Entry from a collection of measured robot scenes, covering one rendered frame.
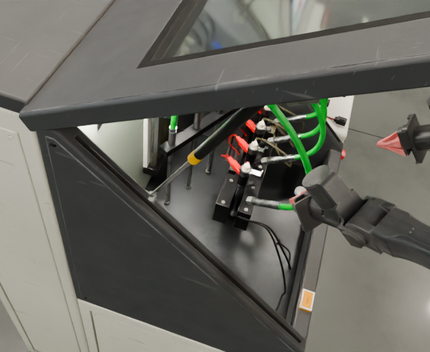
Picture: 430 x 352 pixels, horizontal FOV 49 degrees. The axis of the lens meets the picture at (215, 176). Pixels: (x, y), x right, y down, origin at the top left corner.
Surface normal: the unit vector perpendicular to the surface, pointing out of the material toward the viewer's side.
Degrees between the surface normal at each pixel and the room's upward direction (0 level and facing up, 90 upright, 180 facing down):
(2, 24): 0
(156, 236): 90
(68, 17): 0
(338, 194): 40
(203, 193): 0
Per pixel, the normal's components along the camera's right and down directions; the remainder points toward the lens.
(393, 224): -0.50, -0.68
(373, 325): 0.13, -0.61
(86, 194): -0.29, 0.73
